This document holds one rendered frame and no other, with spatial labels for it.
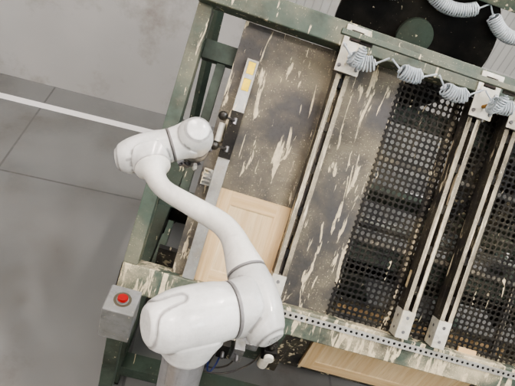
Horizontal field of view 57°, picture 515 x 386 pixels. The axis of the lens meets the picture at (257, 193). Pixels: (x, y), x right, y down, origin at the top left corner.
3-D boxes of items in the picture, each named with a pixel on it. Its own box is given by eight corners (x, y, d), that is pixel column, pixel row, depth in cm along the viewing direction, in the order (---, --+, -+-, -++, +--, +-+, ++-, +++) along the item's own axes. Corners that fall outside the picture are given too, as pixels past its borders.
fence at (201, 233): (182, 274, 204) (182, 276, 200) (247, 59, 198) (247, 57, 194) (193, 277, 204) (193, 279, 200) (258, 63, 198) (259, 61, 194)
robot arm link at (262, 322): (276, 256, 115) (224, 263, 108) (305, 325, 105) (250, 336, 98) (257, 284, 124) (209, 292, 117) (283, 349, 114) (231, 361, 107)
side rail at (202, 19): (128, 255, 207) (123, 261, 196) (200, 8, 200) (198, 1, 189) (141, 259, 208) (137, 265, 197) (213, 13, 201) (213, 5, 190)
